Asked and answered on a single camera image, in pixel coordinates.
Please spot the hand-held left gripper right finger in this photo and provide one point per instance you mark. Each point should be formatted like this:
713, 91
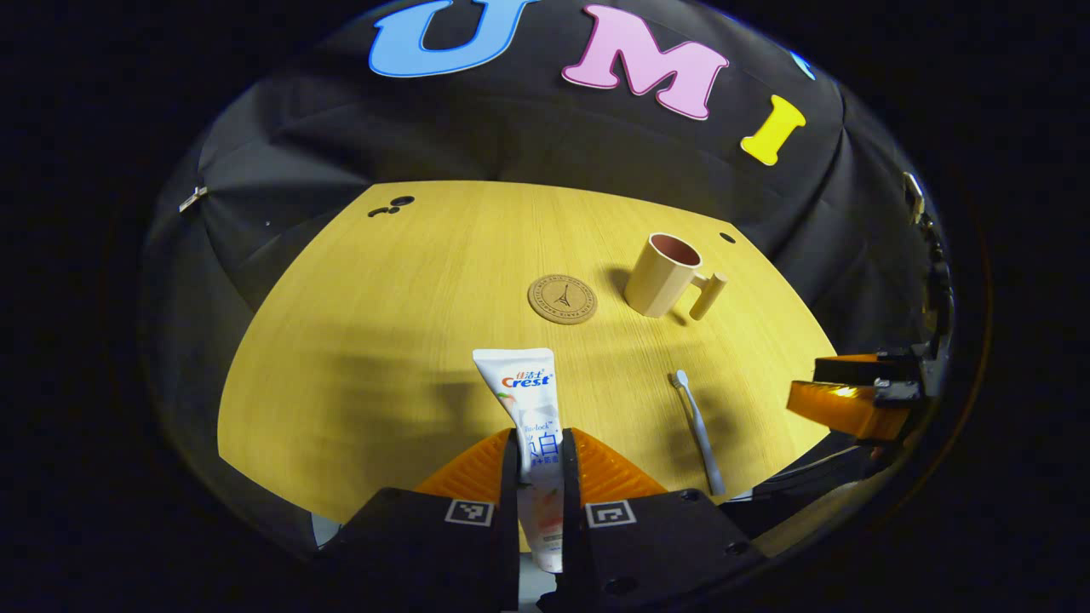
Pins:
664, 553

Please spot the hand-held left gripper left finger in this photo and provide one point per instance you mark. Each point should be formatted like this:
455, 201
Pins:
426, 553

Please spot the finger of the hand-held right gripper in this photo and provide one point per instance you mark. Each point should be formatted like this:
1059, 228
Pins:
839, 409
847, 369

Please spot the white toothbrush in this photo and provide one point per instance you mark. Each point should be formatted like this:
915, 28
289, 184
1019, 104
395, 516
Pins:
697, 426

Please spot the white toothpaste tube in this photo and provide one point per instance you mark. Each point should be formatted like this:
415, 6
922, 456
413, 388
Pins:
526, 383

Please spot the round wooden coaster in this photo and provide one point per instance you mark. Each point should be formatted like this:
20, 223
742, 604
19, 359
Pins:
562, 299

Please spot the black backdrop cloth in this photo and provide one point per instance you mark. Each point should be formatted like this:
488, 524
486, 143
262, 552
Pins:
528, 128

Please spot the silver cloth clip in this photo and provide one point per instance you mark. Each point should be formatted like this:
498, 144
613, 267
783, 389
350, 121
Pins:
192, 199

